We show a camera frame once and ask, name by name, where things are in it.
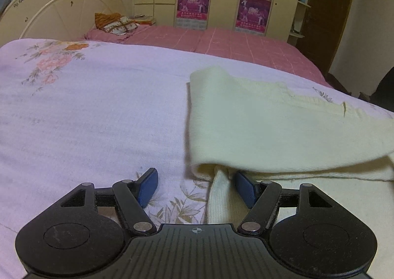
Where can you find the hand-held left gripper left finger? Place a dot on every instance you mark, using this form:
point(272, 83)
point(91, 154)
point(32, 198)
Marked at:
point(148, 185)

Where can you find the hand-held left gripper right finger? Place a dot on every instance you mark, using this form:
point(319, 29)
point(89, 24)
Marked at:
point(244, 188)

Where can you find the pale knit sweater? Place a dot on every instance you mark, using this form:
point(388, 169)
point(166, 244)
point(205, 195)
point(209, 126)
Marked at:
point(271, 131)

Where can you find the lilac floral blanket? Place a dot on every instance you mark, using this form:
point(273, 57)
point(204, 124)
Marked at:
point(92, 119)

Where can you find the pink checked bedsheet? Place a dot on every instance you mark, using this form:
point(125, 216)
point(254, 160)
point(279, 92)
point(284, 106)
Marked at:
point(234, 43)

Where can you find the patterned pillow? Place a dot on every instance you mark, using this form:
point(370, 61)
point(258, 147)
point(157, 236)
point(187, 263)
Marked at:
point(120, 26)

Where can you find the stack of books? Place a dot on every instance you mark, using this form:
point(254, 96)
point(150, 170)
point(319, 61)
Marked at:
point(146, 19)

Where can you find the dark furniture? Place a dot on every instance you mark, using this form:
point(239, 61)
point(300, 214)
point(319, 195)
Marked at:
point(384, 91)

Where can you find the orange cloth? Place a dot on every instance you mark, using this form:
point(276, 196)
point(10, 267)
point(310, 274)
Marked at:
point(106, 19)

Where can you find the cream corner shelf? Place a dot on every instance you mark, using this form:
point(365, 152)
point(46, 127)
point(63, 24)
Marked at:
point(303, 5)

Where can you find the brown wooden door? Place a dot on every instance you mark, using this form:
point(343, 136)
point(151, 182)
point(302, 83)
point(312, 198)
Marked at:
point(332, 11)

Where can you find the cream curved headboard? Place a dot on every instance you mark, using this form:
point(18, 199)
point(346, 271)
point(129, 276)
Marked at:
point(61, 5)

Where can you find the purple wall poster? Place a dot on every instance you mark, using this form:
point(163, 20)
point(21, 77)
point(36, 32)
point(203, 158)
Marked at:
point(254, 12)
point(194, 5)

